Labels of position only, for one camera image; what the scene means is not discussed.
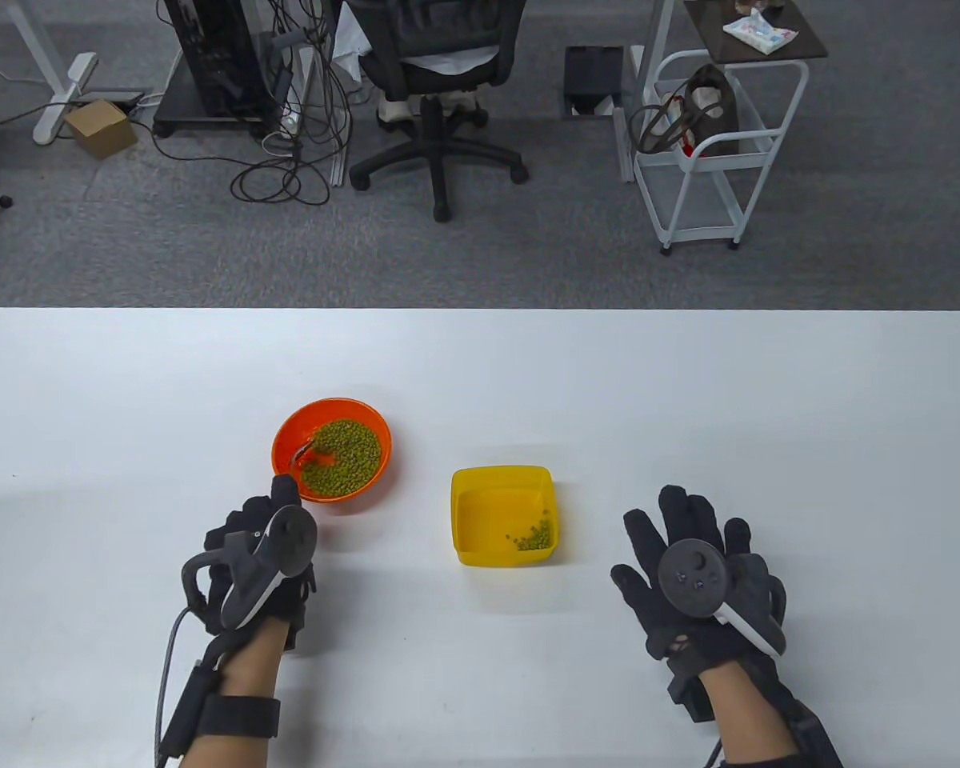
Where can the person's right hand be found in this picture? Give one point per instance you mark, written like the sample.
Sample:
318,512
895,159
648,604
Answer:
684,520

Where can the person's left hand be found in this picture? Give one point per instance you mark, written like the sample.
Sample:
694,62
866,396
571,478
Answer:
248,512

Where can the stainless steel spoon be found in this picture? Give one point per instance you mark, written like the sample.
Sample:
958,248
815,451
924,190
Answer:
300,458

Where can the pile of green mung beans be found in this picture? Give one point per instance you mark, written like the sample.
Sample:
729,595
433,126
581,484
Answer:
348,456
536,538

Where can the yellow plastic food container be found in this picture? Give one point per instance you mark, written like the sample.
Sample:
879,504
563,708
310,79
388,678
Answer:
488,512

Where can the person's left forearm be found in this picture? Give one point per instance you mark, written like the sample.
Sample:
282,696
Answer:
248,664

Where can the person's right forearm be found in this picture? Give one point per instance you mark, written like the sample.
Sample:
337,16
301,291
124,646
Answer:
748,720

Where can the black handheld controller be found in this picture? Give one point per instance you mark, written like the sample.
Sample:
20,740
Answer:
284,540
692,576

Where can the orange plastic bowl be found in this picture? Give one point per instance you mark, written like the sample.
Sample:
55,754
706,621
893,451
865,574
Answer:
284,432

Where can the white rolling cart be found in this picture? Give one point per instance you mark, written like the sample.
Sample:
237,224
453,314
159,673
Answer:
728,162

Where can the black office chair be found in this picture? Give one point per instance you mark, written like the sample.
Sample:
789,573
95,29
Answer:
440,160

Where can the brown handbag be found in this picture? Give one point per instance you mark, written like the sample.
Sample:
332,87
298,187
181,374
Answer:
712,112

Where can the cardboard box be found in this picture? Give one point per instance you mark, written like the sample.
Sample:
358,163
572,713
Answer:
100,128

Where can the black floor platform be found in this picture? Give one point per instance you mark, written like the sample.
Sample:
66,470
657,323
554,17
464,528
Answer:
180,104

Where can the black floor box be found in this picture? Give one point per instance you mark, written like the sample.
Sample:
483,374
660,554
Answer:
592,72

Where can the black computer tower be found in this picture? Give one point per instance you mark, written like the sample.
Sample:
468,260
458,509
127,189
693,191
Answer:
208,56

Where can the white desk leg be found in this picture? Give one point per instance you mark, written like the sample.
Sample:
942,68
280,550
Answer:
64,88

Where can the brown top side table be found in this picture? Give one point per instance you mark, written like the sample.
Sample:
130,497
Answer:
712,40

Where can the white tissue packet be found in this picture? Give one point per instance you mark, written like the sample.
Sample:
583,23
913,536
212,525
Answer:
760,32

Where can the black wrist camera unit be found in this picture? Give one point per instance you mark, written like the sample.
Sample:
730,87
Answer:
812,740
240,716

